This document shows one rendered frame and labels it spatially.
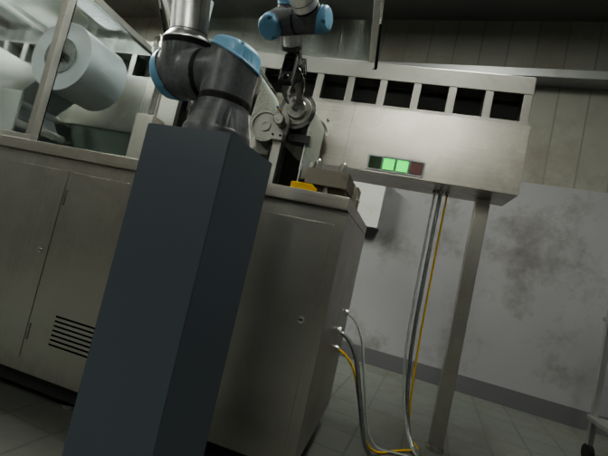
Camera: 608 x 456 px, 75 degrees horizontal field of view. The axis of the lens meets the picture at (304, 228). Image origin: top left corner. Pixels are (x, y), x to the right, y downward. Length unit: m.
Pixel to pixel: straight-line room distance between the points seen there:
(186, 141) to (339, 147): 1.13
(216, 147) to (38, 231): 1.05
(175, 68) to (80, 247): 0.81
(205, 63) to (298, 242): 0.56
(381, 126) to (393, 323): 1.79
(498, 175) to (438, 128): 0.32
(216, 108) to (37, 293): 1.06
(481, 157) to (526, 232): 1.51
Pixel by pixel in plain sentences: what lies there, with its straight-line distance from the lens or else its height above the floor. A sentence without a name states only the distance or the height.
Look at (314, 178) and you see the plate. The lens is 1.45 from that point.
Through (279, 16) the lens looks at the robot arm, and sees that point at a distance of 1.33.
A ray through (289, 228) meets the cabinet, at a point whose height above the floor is 0.78.
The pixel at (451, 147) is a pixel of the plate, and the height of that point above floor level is 1.30.
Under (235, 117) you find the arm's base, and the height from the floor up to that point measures 0.96.
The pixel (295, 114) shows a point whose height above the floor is 1.22.
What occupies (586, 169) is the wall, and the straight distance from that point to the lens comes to 3.48.
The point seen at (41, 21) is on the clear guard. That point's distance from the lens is 2.10.
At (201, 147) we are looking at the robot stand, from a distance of 0.80.
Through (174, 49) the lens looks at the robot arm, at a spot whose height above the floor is 1.09.
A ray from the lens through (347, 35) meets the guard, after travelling 2.03.
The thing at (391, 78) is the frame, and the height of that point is 1.59.
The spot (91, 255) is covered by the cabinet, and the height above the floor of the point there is 0.55.
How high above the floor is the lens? 0.70
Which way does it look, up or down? 4 degrees up
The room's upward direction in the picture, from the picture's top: 13 degrees clockwise
